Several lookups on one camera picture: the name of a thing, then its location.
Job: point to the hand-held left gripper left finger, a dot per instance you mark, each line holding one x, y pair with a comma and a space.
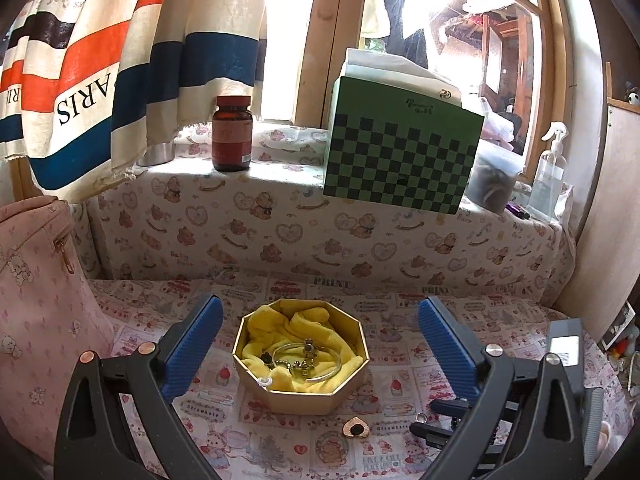
192, 350

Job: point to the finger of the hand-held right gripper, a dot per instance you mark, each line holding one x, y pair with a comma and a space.
450, 406
440, 435

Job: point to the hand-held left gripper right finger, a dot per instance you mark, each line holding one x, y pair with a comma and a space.
450, 350

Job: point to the gold octagonal box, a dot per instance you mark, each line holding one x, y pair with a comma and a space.
300, 400

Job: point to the silver bangle with charm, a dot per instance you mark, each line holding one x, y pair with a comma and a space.
330, 367

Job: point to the person's right hand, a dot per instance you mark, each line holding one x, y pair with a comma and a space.
606, 440

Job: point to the yellow cloth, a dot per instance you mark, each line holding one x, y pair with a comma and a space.
310, 325

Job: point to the white cabinet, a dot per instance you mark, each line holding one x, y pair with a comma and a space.
605, 220

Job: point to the dark pen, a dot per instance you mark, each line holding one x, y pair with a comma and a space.
517, 210

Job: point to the patchwork print cloth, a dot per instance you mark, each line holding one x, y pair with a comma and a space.
300, 455

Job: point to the pink fabric bag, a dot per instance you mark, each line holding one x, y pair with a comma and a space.
40, 320

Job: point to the bear and heart print cloth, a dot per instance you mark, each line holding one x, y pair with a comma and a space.
310, 240

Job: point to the clear spray bottle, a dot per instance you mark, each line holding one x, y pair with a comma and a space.
547, 175

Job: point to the plastic tub with dark contents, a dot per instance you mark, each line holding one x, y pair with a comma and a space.
492, 180

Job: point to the metal cup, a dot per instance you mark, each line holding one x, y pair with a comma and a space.
156, 154

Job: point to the green checkered box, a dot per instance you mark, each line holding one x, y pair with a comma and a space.
400, 155

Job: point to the brown pill bottle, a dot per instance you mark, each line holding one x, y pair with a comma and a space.
231, 140

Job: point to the small plush toy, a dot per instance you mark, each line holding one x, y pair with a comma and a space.
633, 94

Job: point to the white paper bag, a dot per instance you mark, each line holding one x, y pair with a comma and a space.
390, 67

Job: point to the striped curtain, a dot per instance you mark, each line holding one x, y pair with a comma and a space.
125, 60

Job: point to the wooden window frame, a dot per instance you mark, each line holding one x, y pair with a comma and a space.
325, 35

